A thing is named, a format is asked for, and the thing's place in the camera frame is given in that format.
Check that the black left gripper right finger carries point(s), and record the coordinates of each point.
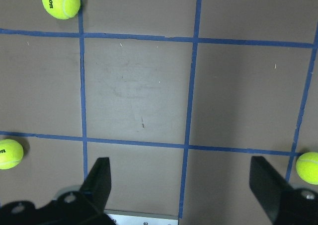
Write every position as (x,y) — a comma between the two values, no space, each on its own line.
(268,186)

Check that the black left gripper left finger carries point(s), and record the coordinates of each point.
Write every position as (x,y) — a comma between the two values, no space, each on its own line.
(97,185)

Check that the yellow Head tennis ball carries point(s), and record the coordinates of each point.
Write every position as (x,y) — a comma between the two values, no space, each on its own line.
(307,167)

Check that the Wilson 3 tennis ball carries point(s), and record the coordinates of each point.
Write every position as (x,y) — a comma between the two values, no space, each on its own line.
(62,9)

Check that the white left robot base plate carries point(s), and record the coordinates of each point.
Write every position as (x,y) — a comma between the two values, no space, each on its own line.
(134,218)

